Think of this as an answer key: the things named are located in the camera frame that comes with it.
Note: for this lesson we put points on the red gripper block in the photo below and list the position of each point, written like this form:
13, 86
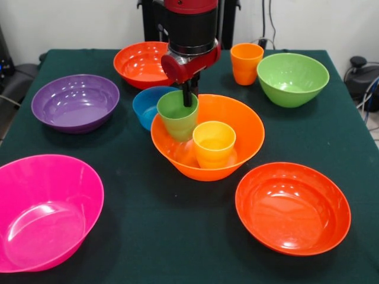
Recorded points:
189, 69

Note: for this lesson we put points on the green plastic cup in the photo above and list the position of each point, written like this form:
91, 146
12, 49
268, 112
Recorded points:
177, 124

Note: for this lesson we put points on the yellow plastic cup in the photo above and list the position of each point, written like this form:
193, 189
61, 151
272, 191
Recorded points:
213, 154

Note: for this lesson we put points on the orange plastic bowl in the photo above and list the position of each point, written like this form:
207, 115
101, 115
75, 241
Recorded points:
248, 127

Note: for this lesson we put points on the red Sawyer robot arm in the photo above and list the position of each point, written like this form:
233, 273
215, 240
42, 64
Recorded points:
192, 26

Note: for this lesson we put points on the black computer tower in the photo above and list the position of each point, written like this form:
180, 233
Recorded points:
4, 50

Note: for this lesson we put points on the blue plastic bowl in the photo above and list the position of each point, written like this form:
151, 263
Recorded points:
145, 106

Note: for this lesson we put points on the red plastic bowl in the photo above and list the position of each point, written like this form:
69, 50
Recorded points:
139, 65
290, 213

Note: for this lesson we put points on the orange plastic cup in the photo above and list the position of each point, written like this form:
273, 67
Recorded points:
245, 65

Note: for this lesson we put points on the green plastic bowl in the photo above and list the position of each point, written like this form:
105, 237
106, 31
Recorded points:
293, 77

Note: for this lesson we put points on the dark green table cloth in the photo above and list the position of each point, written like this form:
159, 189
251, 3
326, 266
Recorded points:
296, 142

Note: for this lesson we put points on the purple plastic bowl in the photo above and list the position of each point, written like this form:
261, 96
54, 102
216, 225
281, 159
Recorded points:
74, 100

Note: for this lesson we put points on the pink plastic bowl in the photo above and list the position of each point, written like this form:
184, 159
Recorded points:
44, 201

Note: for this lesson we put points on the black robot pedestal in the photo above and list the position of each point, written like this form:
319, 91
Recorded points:
148, 23

